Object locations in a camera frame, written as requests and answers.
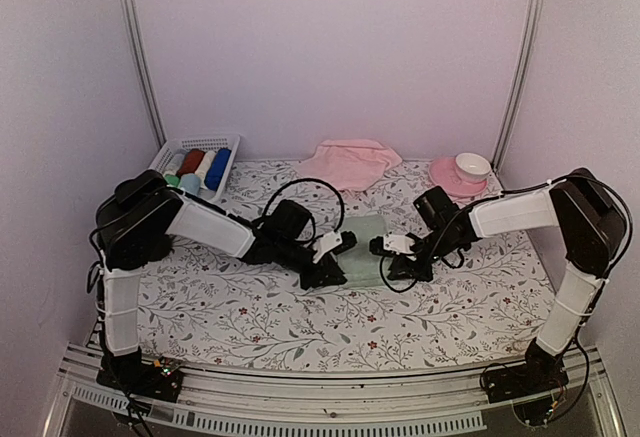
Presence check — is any front aluminium rail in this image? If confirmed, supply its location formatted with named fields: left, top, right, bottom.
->
left=43, top=345, right=631, bottom=436

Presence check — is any green rolled towel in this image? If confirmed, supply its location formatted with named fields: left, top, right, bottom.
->
left=164, top=173, right=180, bottom=187

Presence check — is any green towel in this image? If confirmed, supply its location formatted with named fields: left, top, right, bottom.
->
left=164, top=173, right=180, bottom=187
left=337, top=215, right=387, bottom=289

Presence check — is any white rolled towel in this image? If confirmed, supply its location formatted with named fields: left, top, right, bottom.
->
left=195, top=150, right=216, bottom=190

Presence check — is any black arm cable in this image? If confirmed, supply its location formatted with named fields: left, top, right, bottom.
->
left=377, top=169, right=634, bottom=294
left=262, top=177, right=346, bottom=246

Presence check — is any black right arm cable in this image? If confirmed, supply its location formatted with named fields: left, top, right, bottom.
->
left=377, top=169, right=634, bottom=294

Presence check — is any pink towel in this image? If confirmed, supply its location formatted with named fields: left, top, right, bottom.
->
left=296, top=139, right=403, bottom=192

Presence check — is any white plastic basket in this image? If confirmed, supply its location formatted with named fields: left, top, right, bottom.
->
left=149, top=133, right=241, bottom=203

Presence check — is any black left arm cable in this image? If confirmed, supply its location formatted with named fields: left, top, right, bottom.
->
left=262, top=177, right=346, bottom=246

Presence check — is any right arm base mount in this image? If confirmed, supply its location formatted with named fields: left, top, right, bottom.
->
left=479, top=349, right=591, bottom=428

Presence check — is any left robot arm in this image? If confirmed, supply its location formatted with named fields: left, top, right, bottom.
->
left=90, top=170, right=357, bottom=391

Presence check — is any red rolled towel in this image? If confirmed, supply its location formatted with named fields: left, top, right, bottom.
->
left=176, top=149, right=206, bottom=178

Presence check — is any right aluminium frame post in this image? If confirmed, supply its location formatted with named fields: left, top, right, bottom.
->
left=492, top=0, right=544, bottom=174

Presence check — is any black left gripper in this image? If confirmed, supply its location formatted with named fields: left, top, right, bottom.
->
left=275, top=236, right=347, bottom=291

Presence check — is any left aluminium frame post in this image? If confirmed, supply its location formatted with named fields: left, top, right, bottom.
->
left=120, top=0, right=167, bottom=148

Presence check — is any pink plate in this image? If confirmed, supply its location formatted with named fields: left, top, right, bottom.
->
left=428, top=157, right=488, bottom=198

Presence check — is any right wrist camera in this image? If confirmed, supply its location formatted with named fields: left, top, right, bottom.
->
left=369, top=233, right=416, bottom=257

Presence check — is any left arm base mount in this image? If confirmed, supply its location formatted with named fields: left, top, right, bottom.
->
left=96, top=355, right=184, bottom=403

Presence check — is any aluminium frame post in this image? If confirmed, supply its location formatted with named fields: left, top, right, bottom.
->
left=120, top=0, right=167, bottom=148
left=492, top=0, right=544, bottom=174

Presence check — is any white bowl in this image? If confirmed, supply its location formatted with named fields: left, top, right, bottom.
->
left=454, top=152, right=491, bottom=183

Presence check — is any light blue rolled towel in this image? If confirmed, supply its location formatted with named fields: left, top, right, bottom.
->
left=178, top=173, right=201, bottom=196

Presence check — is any black cylinder cup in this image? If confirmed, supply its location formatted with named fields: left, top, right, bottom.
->
left=149, top=235, right=173, bottom=262

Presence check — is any grey rolled towel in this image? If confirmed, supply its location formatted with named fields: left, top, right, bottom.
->
left=164, top=153, right=186, bottom=175

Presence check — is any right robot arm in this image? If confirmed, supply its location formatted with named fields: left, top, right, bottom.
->
left=369, top=168, right=634, bottom=393

